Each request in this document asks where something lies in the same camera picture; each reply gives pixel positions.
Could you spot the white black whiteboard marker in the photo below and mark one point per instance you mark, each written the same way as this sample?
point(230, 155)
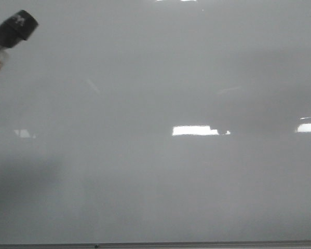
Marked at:
point(17, 28)

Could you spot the grey aluminium whiteboard frame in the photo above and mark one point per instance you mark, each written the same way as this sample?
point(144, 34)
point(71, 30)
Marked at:
point(227, 244)

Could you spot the white glossy whiteboard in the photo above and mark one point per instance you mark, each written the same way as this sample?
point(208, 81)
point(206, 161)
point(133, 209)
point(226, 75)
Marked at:
point(157, 121)

